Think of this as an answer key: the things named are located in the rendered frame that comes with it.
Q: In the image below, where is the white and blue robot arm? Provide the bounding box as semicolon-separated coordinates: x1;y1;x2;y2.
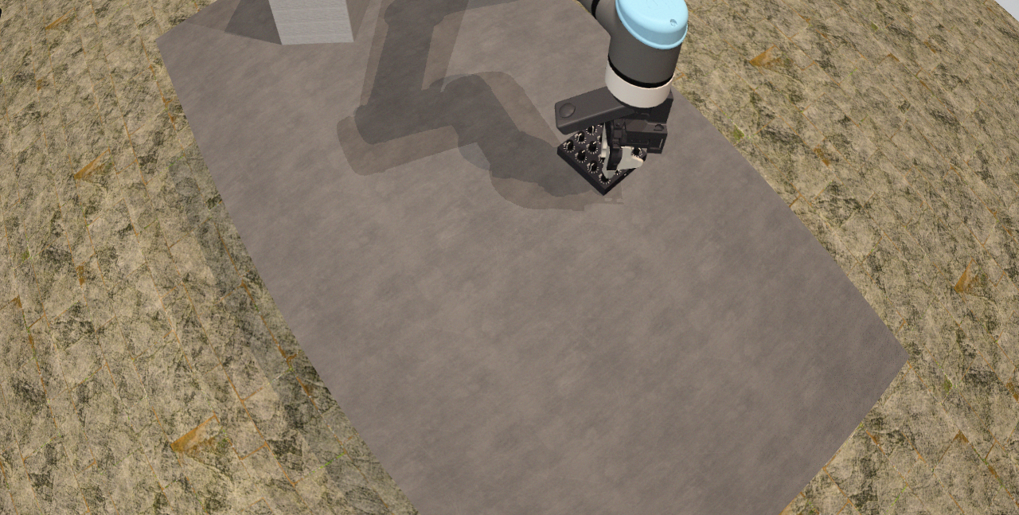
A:
555;0;689;135

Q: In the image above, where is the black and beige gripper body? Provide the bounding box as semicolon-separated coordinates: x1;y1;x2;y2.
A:
605;92;673;154

